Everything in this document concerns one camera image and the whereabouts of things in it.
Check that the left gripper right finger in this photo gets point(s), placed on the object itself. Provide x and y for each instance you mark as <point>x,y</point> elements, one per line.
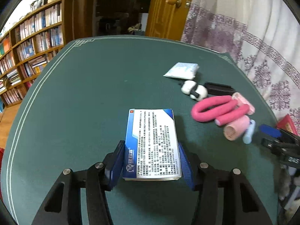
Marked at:
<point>224,197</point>

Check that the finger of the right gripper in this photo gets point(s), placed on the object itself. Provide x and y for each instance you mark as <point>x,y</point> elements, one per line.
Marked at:
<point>270,131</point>
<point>286,148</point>

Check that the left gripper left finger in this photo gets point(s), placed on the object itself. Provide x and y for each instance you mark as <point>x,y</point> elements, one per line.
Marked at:
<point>62,205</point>

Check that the large pink hair roller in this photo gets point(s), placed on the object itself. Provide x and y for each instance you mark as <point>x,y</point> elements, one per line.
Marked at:
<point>236,128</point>

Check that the long pink foam curler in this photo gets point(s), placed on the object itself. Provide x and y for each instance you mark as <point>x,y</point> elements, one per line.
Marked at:
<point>220,109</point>

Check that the blue white medicine box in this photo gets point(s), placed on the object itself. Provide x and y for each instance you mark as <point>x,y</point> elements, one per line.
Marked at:
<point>151,147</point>

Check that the red booklet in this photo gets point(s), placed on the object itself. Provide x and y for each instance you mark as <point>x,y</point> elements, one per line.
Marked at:
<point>286,123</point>

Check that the light blue tube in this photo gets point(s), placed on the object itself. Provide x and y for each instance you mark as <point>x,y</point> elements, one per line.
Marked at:
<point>248,134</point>

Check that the black comb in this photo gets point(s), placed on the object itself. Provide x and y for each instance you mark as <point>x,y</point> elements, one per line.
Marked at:
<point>218,89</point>

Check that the panda figurine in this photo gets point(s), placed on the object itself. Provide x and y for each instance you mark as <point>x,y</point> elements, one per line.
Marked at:
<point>193,90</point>

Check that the green table mat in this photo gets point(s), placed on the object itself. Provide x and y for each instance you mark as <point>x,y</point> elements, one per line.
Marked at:
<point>77,109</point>

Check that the white tissue packet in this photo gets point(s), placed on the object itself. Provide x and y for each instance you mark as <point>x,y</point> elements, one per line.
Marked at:
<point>183,70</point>

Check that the white purple patterned curtain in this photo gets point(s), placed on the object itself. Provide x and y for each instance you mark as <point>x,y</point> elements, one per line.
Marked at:
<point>262,38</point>

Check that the wooden door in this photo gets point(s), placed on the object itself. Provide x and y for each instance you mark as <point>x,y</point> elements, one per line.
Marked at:
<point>167,18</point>

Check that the wooden bookshelf with books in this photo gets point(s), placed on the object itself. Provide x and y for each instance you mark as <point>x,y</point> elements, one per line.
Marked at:
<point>31,44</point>

